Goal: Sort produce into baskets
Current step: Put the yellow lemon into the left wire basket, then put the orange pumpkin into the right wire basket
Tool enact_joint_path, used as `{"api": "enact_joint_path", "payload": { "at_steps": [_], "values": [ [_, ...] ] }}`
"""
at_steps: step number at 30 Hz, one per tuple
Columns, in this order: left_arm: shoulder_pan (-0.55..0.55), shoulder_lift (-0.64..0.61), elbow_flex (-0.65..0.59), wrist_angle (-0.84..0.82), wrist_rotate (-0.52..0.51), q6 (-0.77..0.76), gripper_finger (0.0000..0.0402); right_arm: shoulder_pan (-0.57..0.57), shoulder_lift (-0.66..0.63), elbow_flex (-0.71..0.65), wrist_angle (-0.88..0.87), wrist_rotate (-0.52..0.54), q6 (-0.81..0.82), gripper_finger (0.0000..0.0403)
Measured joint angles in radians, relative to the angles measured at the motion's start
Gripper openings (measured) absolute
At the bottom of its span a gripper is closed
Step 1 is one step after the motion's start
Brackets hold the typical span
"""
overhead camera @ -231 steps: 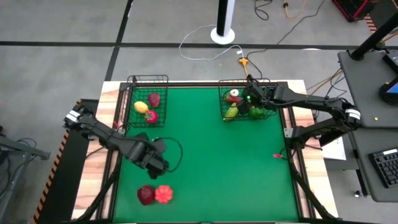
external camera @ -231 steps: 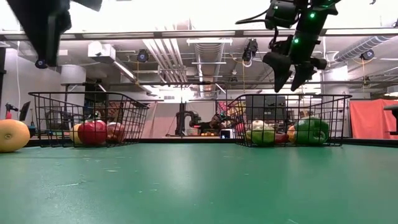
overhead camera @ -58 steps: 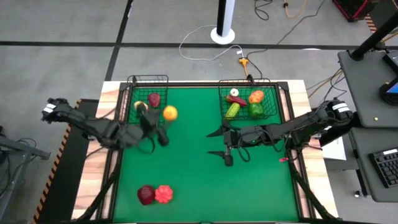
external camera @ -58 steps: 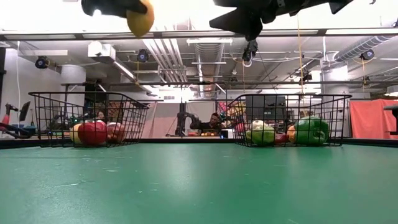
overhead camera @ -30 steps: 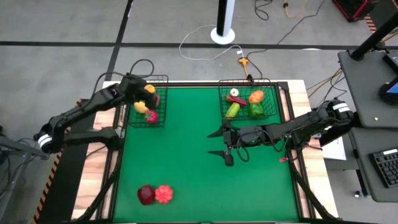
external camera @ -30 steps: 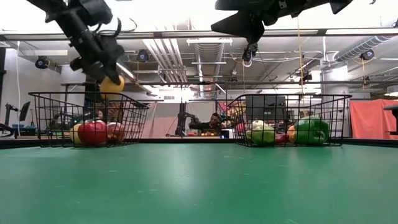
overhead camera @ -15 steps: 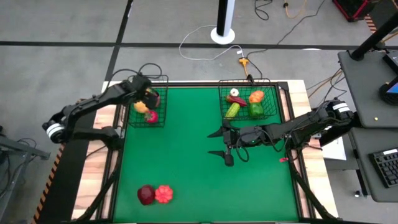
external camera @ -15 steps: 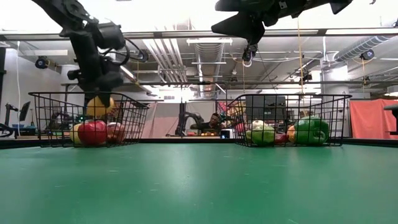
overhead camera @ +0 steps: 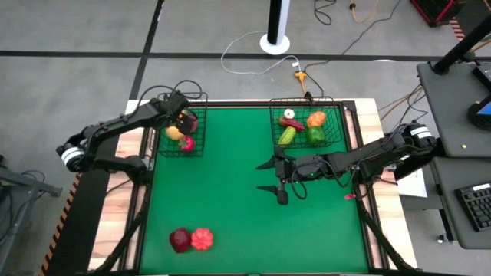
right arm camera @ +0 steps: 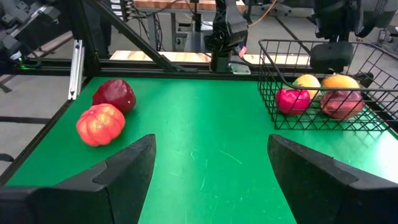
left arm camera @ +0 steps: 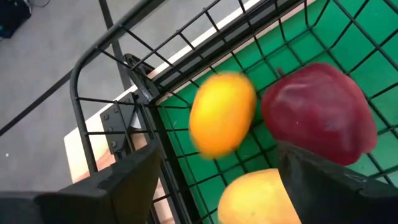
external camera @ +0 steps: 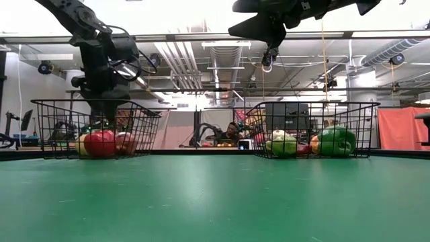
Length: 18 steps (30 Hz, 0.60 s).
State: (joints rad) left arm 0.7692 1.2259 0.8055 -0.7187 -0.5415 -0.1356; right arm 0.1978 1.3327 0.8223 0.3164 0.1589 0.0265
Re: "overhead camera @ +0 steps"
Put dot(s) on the pink red round fruit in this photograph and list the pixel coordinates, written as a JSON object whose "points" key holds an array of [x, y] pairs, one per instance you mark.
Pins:
{"points": [[187, 143]]}

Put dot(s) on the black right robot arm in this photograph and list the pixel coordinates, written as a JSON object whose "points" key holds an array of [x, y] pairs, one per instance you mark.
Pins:
{"points": [[368, 157]]}

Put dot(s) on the dark red mango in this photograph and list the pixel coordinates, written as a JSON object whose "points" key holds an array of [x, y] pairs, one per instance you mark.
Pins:
{"points": [[194, 125]]}

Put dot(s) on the yellow lemon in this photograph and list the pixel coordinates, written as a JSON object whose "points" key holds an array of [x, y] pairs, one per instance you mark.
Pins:
{"points": [[173, 133]]}

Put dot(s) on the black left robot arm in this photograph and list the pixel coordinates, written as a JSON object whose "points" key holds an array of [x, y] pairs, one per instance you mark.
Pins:
{"points": [[126, 119]]}

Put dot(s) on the white garlic bulb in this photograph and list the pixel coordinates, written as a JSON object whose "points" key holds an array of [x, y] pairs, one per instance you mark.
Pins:
{"points": [[288, 113]]}

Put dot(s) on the blue screen device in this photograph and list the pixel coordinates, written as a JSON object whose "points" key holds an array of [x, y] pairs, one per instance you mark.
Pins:
{"points": [[484, 109]]}

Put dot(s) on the black white pole stand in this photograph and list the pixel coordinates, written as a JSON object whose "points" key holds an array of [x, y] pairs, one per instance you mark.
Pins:
{"points": [[274, 44]]}

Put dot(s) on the long red chili pepper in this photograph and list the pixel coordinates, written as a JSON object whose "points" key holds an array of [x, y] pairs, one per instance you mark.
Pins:
{"points": [[292, 123]]}

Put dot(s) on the yellow power plug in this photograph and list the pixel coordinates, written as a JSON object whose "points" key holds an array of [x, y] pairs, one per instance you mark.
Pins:
{"points": [[300, 75]]}

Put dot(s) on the green cucumber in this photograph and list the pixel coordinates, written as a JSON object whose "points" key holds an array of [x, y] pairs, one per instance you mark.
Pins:
{"points": [[287, 136]]}

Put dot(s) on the small red clip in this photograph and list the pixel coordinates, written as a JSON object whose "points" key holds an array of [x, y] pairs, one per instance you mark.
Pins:
{"points": [[349, 196]]}

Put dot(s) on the grey desk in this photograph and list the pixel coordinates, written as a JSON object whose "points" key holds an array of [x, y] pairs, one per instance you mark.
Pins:
{"points": [[449, 214], [449, 107]]}

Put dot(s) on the green bell pepper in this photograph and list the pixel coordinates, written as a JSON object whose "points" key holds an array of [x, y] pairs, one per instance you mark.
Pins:
{"points": [[315, 135]]}

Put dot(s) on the red black crate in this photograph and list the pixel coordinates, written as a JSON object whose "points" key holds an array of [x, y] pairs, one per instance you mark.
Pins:
{"points": [[437, 11]]}

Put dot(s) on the black keyboard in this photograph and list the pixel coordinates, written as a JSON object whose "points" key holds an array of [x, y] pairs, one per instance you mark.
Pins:
{"points": [[475, 205]]}

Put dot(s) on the grey metal frame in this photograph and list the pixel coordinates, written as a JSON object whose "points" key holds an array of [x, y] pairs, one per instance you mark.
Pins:
{"points": [[19, 184]]}

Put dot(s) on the white paper sheet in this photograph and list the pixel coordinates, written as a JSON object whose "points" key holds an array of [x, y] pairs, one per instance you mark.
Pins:
{"points": [[412, 188]]}

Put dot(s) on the red ribbed tomato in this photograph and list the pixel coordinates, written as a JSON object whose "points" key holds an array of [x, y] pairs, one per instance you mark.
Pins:
{"points": [[202, 239]]}

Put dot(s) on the black hazard striped platform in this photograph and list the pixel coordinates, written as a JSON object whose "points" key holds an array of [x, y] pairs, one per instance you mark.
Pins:
{"points": [[80, 214]]}

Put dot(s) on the dark red pomegranate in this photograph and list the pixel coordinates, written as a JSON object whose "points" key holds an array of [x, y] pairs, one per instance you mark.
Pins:
{"points": [[180, 240]]}

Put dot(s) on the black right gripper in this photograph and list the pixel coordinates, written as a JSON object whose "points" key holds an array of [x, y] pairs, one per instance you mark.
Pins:
{"points": [[307, 168]]}

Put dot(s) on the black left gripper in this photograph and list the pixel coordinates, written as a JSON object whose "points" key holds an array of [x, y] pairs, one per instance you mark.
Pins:
{"points": [[178, 104]]}

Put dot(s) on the green table mat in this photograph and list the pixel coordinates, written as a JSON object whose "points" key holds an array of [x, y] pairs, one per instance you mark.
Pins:
{"points": [[249, 230]]}

